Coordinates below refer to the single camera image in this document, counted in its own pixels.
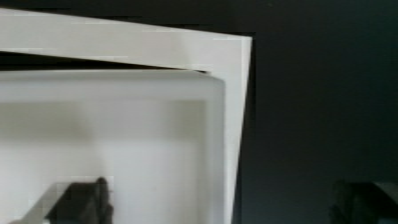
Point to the white drawer cabinet housing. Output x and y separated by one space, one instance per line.
122 125

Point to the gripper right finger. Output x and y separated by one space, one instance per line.
365 203

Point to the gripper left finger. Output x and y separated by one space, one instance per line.
83 206

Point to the white L-shaped border fence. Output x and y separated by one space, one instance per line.
113 41

